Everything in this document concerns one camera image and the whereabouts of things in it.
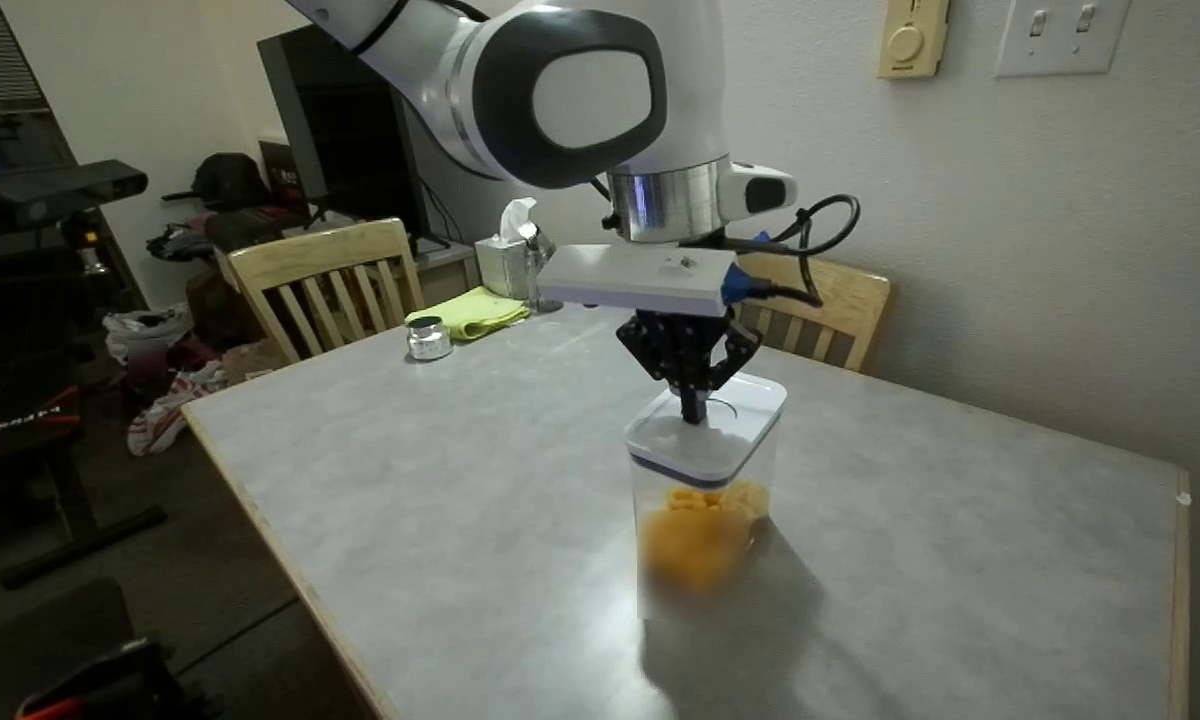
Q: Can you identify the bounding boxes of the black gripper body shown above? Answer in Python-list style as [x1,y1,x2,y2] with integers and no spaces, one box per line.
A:
[617,311,759,390]

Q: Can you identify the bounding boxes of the white container lid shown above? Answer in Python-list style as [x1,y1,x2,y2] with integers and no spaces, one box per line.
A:
[623,373,789,488]

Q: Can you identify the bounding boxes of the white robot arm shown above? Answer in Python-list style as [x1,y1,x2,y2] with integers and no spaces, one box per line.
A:
[287,0,795,420]

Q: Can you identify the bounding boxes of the clear plastic container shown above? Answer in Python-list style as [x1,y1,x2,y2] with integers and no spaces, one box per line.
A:
[634,457,777,598]

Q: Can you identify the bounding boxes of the yellow snack pieces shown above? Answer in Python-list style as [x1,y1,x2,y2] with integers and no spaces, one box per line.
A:
[636,478,769,594]

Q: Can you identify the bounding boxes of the wooden chair right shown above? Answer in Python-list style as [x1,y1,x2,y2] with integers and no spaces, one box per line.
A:
[739,250,893,373]

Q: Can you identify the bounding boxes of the wooden chair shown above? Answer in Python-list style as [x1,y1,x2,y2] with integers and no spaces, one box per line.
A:
[229,215,425,364]
[739,250,893,373]

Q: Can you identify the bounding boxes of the white tissue box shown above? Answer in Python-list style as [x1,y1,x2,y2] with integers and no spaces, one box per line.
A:
[477,197,552,299]

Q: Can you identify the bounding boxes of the yellow green cloth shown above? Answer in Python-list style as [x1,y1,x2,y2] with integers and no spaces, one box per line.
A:
[417,286,532,343]

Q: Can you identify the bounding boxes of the wooden chair left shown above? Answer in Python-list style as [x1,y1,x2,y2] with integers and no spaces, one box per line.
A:
[229,215,425,364]

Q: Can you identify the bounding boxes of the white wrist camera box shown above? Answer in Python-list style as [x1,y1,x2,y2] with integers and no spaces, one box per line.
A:
[535,242,759,319]

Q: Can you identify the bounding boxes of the black cable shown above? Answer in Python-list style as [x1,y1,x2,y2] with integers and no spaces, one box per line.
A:
[734,193,869,306]

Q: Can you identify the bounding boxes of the beige wall thermostat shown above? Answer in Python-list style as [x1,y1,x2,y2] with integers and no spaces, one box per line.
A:
[878,0,951,78]

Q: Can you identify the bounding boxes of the white light switch plate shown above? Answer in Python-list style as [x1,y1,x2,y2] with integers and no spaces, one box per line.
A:
[998,0,1132,78]

